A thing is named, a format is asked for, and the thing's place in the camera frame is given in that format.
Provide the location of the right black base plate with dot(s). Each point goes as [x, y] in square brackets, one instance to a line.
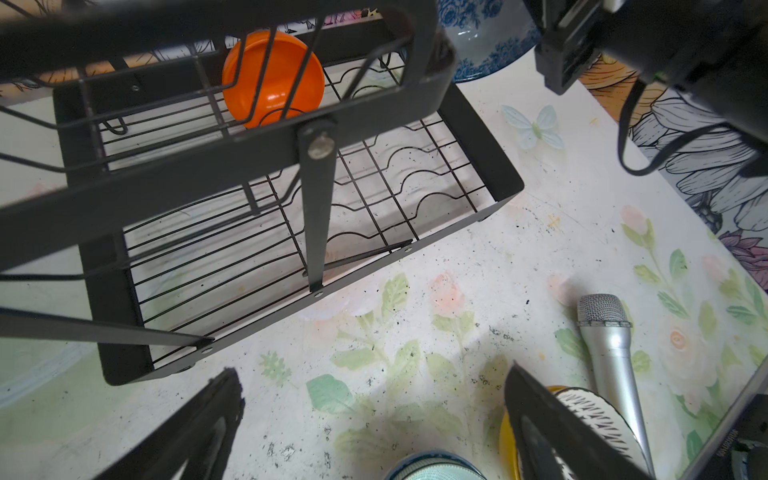
[738, 447]

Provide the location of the blue floral ceramic bowl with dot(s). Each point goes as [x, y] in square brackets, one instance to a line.
[488, 35]

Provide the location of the mint green ceramic bowl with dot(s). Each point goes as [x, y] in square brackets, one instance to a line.
[436, 464]

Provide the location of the silver microphone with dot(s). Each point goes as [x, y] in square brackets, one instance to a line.
[606, 330]

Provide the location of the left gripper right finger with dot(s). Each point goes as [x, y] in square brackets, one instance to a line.
[552, 442]

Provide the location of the black wire dish rack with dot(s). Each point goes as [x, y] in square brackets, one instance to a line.
[140, 218]

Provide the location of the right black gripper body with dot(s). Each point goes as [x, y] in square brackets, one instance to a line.
[716, 51]

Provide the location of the orange plastic bowl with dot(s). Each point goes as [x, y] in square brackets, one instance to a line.
[267, 79]

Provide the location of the white patterned yellow bowl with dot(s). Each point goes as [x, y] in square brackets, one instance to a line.
[594, 411]

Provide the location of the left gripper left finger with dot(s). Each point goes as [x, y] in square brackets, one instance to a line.
[195, 442]

